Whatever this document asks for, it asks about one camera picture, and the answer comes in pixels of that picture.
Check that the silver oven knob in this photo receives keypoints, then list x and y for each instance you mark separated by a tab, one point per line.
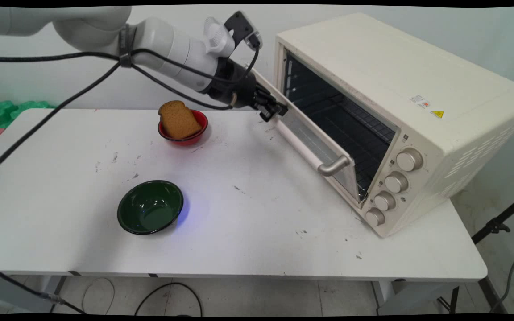
396	182
384	201
409	159
375	216

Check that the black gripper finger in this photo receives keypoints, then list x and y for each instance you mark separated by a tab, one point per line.
269	97
271	113

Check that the white table leg frame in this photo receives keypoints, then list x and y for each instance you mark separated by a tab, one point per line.
408	296

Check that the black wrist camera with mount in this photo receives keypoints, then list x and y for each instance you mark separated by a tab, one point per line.
238	26

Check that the brown bread slice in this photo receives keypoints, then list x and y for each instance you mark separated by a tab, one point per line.
179	119

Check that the dark green bowl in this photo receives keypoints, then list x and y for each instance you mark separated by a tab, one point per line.
150	207

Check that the red bowl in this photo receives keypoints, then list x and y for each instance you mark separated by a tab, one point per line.
194	133

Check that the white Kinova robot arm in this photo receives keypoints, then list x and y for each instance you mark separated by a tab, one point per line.
105	26

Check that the cream toaster oven body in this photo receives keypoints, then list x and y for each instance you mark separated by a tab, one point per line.
417	67

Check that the green plastic object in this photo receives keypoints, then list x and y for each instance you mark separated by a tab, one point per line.
2	113

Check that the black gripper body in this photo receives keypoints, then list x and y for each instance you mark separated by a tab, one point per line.
234	87

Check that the black tripod stand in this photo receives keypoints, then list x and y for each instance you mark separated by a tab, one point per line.
498	225

